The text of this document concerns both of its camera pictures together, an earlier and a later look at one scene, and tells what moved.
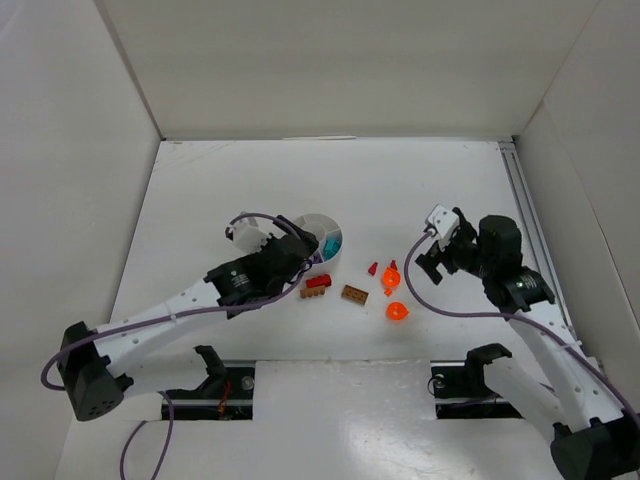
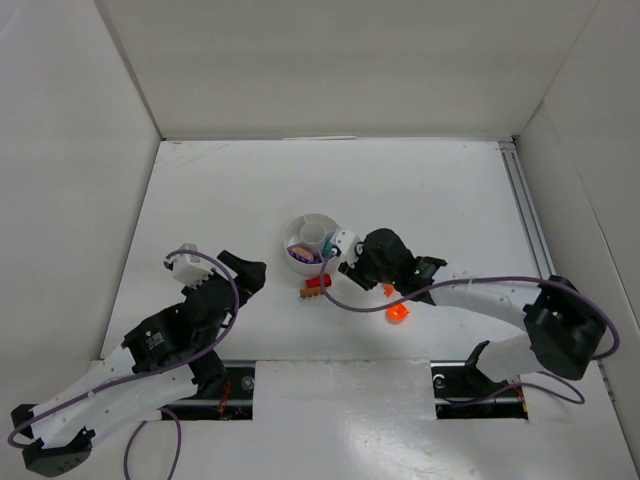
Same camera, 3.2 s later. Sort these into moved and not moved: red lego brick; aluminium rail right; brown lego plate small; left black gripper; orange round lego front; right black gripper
Moved: left black gripper; right black gripper
Not moved: brown lego plate small; orange round lego front; aluminium rail right; red lego brick
